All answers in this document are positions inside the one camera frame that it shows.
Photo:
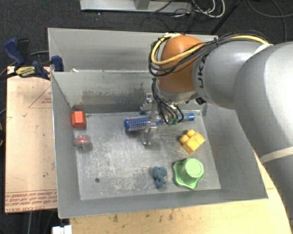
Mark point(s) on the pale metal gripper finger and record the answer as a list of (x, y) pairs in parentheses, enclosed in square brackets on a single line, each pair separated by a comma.
[(149, 133), (148, 105)]

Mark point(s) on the blue cylindrical hairbrush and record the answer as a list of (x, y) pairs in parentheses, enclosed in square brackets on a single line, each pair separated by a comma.
[(135, 123)]

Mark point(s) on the grey metal bin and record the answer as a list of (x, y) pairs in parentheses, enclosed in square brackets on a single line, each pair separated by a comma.
[(117, 160)]

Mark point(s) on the yellow toy brick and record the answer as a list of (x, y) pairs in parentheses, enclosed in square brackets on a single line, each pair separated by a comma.
[(192, 141)]

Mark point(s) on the blue-grey toy figure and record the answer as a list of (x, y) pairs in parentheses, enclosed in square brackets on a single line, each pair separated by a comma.
[(159, 176)]

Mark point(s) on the green plastic cup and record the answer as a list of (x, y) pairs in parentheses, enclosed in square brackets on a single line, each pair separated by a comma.
[(189, 172)]

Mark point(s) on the clear and red disc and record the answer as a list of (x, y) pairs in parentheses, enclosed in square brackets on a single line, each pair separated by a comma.
[(82, 141)]

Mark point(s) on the orange-red block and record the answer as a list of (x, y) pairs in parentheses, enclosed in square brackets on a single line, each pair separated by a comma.
[(78, 119)]

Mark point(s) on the brown cardboard board, red print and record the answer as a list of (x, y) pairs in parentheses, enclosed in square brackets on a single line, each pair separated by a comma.
[(29, 140)]

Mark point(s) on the black cylinder on white bracket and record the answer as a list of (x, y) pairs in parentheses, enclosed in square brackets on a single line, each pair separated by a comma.
[(201, 100)]

